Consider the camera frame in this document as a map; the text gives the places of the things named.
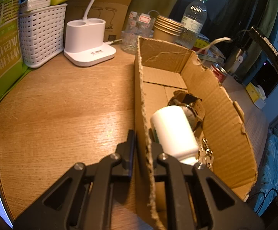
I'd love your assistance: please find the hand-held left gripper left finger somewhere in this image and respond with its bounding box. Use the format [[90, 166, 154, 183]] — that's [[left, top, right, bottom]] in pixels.
[[13, 129, 139, 230]]

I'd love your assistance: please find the red tin can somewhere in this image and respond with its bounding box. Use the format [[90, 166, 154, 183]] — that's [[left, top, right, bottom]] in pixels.
[[211, 63, 229, 85]]

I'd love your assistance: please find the wristwatch with dark strap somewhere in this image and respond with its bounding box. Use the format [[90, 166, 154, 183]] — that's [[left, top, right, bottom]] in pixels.
[[167, 90, 206, 132]]

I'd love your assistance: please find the black cable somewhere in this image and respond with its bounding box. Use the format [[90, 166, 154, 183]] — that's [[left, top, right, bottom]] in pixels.
[[249, 188, 278, 198]]

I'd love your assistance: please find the cardboard box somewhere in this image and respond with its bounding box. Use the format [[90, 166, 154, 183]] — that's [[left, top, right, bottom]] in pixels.
[[134, 35, 259, 230]]

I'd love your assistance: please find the yellow tissue box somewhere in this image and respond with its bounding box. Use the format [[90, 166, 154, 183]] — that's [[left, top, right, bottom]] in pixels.
[[246, 83, 266, 109]]

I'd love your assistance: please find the white plastic basket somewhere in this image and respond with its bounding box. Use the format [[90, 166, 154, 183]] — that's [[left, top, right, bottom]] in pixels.
[[18, 3, 68, 69]]

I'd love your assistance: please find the stack of brown paper cups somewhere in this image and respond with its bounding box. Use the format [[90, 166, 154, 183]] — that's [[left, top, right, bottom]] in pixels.
[[153, 15, 184, 44]]

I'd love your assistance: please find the white pill bottle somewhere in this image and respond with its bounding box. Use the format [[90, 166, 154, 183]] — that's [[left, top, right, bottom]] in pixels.
[[150, 105, 200, 166]]

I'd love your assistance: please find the black monitor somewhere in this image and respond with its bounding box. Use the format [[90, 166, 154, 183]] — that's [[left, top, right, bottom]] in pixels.
[[252, 60, 278, 99]]

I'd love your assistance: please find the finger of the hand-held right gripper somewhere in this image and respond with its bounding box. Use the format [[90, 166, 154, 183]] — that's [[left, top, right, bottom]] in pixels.
[[250, 26, 264, 40]]

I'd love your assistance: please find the dark glass window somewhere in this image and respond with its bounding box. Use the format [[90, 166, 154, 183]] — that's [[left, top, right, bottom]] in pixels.
[[170, 0, 264, 44]]

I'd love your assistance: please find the metal keychain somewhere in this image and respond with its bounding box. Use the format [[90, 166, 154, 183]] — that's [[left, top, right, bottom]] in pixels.
[[195, 136, 214, 169]]

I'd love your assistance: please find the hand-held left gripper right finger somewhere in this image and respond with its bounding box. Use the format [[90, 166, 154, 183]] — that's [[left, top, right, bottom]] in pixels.
[[151, 141, 266, 230]]

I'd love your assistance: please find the green pack of paper cups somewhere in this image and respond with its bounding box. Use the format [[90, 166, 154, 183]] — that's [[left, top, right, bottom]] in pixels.
[[0, 0, 32, 112]]

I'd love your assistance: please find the clear plastic water bottle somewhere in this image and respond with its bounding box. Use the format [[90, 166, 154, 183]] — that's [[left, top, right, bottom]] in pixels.
[[177, 0, 209, 49]]

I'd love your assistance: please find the brown cardboard lamp packaging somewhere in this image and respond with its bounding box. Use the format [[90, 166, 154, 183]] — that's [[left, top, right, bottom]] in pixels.
[[66, 0, 138, 44]]

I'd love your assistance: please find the thin beige cord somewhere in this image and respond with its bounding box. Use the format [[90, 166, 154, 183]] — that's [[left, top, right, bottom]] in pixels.
[[196, 37, 233, 65]]

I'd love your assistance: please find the steel thermos flask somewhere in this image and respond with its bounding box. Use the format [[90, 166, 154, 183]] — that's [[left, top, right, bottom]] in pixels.
[[224, 32, 252, 77]]

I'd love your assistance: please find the white desk lamp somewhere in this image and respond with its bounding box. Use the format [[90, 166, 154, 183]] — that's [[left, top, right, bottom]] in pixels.
[[64, 0, 117, 67]]

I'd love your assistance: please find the pale yellow flat folder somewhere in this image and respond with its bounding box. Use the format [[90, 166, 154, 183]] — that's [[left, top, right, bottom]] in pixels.
[[198, 48, 226, 64]]

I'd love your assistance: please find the light blue printed blanket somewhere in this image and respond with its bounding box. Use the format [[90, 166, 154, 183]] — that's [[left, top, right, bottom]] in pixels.
[[252, 134, 278, 214]]

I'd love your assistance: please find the lamp power cable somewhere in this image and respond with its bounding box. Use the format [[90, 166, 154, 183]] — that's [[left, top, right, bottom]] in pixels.
[[106, 38, 124, 46]]

